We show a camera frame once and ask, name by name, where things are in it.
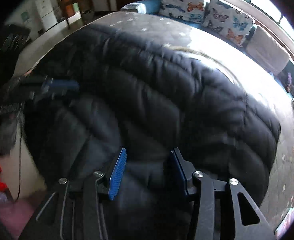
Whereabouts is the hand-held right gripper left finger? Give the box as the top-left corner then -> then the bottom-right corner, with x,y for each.
27,147 -> 127,240

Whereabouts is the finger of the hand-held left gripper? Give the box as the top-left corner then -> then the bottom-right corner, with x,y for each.
19,75 -> 80,100

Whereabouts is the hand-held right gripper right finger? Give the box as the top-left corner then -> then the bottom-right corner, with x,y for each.
169,147 -> 277,240

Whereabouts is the black puffer jacket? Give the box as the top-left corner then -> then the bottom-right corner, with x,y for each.
24,24 -> 282,240

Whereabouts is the person's left hand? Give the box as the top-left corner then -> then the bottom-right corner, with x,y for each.
0,115 -> 25,157

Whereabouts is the white refrigerator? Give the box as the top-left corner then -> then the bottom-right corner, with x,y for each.
35,0 -> 57,32

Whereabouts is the pink cloth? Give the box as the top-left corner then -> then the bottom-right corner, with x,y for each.
0,197 -> 41,240

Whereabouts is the grey star-print mat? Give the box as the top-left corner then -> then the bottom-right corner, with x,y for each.
19,11 -> 294,210

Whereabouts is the blue sofa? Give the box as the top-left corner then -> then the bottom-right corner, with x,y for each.
120,0 -> 294,130

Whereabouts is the butterfly print pillow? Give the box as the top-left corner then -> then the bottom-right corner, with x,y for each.
159,0 -> 206,23
202,0 -> 255,47

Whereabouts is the beige cushion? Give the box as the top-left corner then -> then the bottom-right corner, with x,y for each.
246,26 -> 290,76

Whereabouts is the teal wall poster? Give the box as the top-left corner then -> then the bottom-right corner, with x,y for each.
21,10 -> 30,27

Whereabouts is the black cable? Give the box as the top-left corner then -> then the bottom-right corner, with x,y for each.
14,120 -> 25,203

